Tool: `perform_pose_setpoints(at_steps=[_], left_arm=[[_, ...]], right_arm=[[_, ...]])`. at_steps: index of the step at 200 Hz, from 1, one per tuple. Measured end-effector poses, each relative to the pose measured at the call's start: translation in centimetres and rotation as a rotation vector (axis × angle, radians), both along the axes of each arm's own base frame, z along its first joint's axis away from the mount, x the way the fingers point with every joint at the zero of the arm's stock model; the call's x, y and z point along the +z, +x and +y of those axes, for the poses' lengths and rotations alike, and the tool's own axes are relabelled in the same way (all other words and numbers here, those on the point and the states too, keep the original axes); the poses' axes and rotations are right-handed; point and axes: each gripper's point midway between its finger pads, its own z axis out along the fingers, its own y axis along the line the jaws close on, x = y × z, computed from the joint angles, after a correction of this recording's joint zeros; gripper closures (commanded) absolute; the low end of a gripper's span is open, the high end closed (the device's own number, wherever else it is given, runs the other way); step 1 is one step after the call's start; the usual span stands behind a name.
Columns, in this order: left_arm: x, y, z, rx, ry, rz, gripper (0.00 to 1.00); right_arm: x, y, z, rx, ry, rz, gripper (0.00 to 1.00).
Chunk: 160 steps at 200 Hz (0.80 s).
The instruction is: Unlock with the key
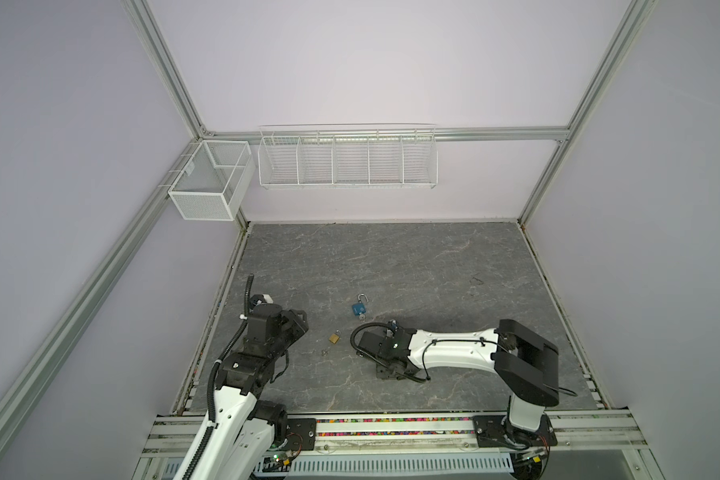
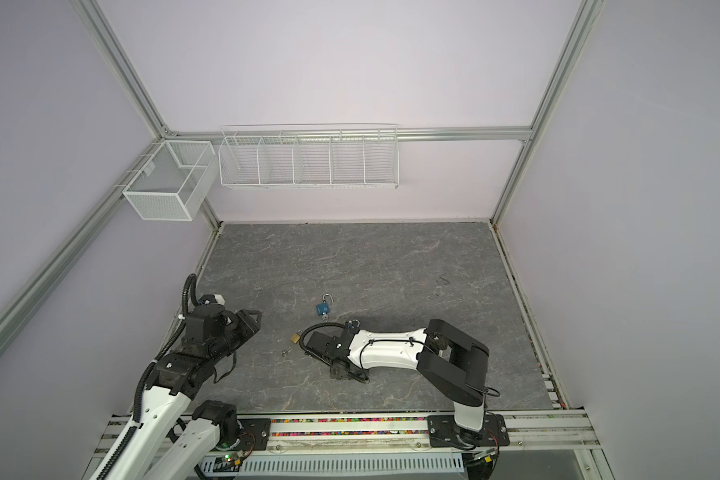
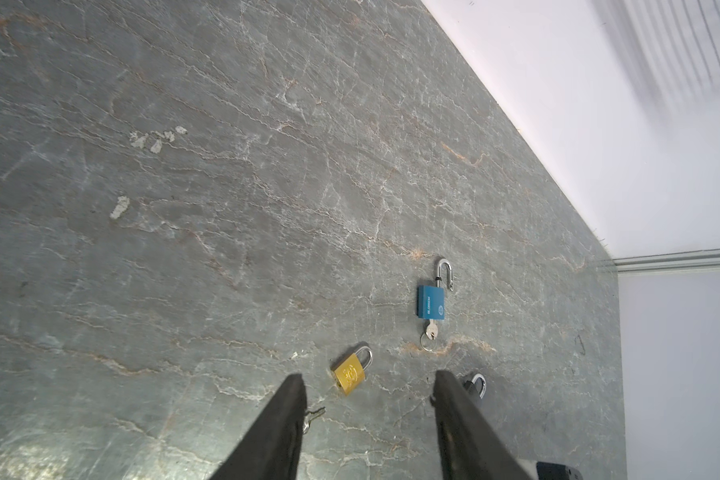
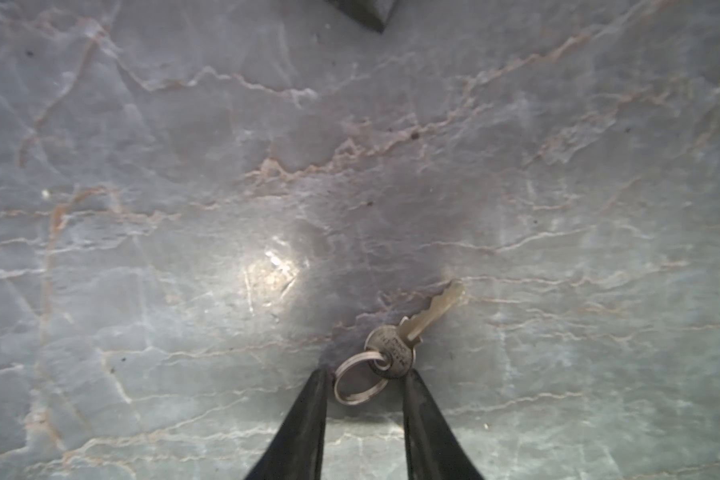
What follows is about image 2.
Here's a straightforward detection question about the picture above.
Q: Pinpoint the blue padlock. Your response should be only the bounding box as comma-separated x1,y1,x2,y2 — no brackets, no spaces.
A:
315,293,334,320

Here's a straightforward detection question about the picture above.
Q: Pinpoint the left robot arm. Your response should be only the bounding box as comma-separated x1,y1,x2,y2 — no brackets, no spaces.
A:
91,274,262,479

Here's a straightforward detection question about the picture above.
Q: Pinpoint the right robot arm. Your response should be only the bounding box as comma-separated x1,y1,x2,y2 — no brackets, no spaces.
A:
297,319,509,451

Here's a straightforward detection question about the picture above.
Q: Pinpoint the white mesh box basket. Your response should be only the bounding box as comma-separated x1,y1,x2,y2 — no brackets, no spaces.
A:
123,140,219,221

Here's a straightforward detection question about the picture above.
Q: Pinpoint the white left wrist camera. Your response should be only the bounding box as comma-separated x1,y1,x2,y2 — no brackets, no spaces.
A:
198,293,226,306

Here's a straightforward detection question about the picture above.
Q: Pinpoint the white wire shelf basket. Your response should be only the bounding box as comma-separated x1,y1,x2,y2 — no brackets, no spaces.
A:
218,123,400,189

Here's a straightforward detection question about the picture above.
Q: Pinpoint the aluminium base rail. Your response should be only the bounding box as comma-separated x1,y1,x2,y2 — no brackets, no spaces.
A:
86,391,613,479

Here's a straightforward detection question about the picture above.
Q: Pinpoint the aluminium enclosure frame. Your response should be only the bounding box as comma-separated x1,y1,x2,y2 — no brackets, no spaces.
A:
0,0,607,480

